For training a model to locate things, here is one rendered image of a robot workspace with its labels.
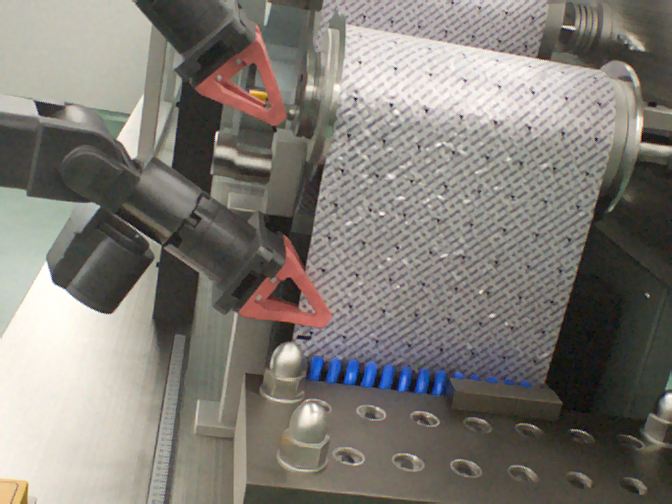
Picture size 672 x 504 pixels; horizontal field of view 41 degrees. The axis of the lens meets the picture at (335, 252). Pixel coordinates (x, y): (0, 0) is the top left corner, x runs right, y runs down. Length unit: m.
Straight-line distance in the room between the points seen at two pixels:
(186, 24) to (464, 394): 0.38
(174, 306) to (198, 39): 0.47
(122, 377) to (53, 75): 5.53
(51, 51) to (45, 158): 5.77
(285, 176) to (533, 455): 0.32
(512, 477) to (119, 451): 0.37
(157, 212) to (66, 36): 5.71
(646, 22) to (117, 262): 0.59
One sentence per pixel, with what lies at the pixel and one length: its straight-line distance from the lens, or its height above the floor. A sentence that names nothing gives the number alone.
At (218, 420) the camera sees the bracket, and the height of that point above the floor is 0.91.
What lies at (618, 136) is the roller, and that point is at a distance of 0.80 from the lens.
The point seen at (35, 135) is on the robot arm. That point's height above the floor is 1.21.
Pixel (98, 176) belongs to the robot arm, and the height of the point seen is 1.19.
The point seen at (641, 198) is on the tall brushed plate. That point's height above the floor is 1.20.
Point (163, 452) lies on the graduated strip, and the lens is 0.88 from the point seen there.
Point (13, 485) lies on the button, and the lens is 0.79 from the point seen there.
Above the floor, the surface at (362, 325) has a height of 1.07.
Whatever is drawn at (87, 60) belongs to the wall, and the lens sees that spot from 6.41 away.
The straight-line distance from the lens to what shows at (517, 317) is 0.81.
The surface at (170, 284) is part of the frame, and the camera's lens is 1.13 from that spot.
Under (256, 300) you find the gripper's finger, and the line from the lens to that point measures 0.75.
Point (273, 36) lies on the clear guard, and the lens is 1.76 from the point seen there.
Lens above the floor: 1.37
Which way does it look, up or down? 18 degrees down
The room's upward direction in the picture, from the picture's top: 11 degrees clockwise
